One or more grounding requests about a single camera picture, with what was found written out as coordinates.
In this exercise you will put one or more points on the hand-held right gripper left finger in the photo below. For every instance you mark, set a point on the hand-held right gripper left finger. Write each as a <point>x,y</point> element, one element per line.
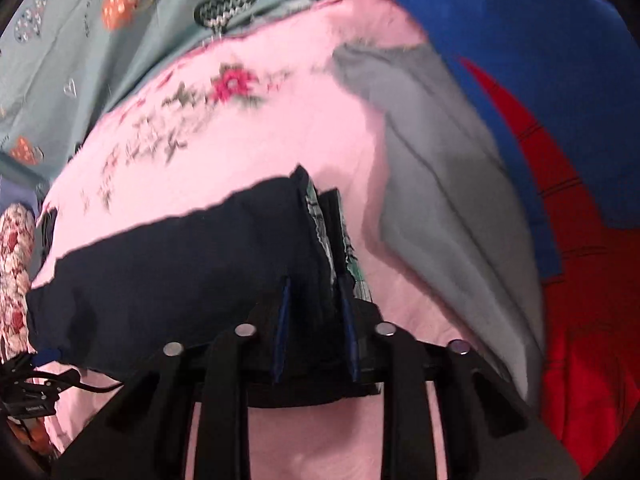
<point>284,330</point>

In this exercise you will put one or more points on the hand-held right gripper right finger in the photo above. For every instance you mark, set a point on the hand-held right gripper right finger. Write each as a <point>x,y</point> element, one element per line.
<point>349,332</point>

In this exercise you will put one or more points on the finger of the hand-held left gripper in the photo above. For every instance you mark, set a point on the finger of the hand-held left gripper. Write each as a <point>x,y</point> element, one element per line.
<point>47,356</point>

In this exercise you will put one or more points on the dark navy pants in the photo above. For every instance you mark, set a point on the dark navy pants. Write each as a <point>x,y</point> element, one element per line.
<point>175,260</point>

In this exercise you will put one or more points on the grey pants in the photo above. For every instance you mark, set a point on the grey pants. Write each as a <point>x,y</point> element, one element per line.
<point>435,185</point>

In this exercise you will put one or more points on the person's left forearm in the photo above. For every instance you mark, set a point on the person's left forearm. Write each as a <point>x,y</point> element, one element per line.
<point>15,270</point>

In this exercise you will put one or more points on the orange patterned cloth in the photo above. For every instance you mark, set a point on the orange patterned cloth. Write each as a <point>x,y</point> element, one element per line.
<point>31,439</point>

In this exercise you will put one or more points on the lavender cloth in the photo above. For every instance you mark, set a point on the lavender cloth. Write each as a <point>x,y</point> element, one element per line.
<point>15,190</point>

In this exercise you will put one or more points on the pink floral blanket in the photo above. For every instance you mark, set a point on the pink floral blanket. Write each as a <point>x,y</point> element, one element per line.
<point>300,135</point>

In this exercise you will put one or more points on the red cloth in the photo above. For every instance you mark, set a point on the red cloth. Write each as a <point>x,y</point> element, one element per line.
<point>590,360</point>

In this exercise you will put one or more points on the teal heart-print sheet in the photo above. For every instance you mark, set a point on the teal heart-print sheet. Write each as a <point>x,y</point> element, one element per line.
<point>125,60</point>

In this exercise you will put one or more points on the blue cloth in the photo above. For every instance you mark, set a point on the blue cloth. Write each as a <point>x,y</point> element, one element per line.
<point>500,35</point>

